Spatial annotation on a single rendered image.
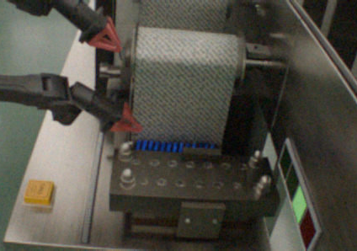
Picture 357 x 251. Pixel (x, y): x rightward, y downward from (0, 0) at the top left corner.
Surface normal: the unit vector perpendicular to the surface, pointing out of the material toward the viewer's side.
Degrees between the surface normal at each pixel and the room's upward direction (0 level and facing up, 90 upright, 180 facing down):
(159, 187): 0
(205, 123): 90
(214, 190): 0
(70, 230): 0
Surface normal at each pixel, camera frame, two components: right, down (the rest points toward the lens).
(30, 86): 0.51, -0.52
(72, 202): 0.11, -0.80
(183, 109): 0.04, 0.58
